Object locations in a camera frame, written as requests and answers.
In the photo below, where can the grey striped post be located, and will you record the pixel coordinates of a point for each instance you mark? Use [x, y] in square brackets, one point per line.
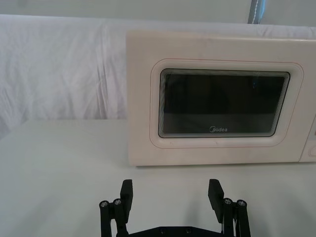
[255, 11]

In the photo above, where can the white curtain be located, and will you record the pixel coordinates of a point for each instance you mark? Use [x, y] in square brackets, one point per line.
[61, 69]

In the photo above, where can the white table cloth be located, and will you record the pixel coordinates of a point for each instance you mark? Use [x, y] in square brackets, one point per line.
[74, 177]

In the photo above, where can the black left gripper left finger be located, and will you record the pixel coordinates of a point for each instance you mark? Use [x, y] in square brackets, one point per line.
[123, 205]

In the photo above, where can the cream microwave oven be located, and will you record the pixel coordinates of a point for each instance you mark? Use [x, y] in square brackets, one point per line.
[222, 98]

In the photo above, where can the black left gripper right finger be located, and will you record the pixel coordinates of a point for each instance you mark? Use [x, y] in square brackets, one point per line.
[222, 205]

